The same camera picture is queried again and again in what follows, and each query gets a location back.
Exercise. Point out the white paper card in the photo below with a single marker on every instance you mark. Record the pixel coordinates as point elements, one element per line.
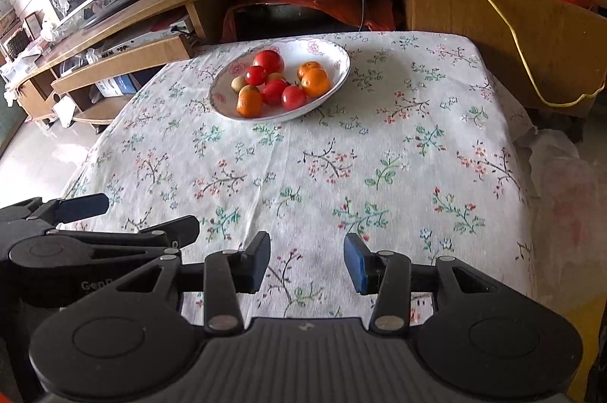
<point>65,111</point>

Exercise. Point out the floral tablecloth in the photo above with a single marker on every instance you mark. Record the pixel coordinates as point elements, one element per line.
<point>379,147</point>

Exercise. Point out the red cherry tomato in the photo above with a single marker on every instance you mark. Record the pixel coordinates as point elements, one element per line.
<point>294,98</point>
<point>273,93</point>
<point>255,75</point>

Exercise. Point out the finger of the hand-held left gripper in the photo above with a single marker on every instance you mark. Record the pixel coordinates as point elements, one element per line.
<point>182,230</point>
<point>83,207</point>

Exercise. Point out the clear plastic bag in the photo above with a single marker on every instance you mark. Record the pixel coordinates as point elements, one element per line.
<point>80,62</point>

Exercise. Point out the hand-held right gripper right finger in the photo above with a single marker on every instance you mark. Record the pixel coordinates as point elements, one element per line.
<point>356,263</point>

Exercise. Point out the brown longan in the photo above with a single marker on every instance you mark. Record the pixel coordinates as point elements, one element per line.
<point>248,89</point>
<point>238,83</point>
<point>276,76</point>

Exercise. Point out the silver set-top box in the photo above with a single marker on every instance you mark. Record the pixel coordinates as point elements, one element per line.
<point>142,39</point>

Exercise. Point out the large red tomato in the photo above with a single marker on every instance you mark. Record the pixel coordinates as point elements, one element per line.
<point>269,62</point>

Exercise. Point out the white floral rimmed plate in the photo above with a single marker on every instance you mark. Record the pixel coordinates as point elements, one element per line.
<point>332,52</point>

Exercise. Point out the translucent plastic sheet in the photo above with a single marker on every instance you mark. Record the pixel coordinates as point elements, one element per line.
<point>564,204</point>

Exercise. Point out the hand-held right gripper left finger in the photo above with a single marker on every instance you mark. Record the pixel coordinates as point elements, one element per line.
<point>256,261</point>

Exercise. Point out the blue and white box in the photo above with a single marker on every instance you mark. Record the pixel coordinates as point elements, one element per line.
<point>116,85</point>

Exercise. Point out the orange mandarin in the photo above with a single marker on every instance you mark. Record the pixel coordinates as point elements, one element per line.
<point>249,103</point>
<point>308,69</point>
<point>315,82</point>

